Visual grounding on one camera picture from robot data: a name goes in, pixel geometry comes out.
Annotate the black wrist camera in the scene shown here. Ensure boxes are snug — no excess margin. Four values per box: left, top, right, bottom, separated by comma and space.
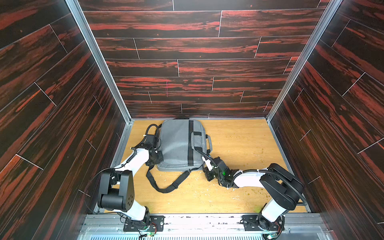
145, 135, 160, 149
211, 157, 230, 175

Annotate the grey zippered laptop bag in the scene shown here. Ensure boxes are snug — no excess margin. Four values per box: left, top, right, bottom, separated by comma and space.
146, 119, 213, 194

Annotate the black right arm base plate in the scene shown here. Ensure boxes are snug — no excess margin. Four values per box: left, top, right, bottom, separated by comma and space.
240, 215, 285, 232

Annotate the aluminium left corner post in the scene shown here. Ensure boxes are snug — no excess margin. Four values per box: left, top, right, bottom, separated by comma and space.
64, 0, 133, 123

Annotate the aluminium right corner post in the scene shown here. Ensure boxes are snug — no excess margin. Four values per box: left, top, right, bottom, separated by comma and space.
266, 0, 343, 122

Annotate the aluminium corner post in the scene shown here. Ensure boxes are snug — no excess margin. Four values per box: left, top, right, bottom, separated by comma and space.
64, 0, 133, 123
266, 0, 343, 122

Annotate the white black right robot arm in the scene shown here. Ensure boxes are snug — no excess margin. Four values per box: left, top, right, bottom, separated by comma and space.
203, 163, 307, 239

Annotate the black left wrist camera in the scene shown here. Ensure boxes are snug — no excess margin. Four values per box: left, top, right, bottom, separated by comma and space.
145, 135, 160, 149

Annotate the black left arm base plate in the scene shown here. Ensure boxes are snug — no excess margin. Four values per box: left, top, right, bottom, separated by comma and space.
123, 215, 165, 233

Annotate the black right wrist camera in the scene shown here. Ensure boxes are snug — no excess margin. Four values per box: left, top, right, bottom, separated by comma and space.
211, 157, 230, 175

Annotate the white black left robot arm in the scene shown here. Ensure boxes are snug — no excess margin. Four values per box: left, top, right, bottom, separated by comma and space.
98, 145, 163, 221

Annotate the aluminium front rail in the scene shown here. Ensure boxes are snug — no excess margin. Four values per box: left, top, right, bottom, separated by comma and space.
78, 213, 334, 240

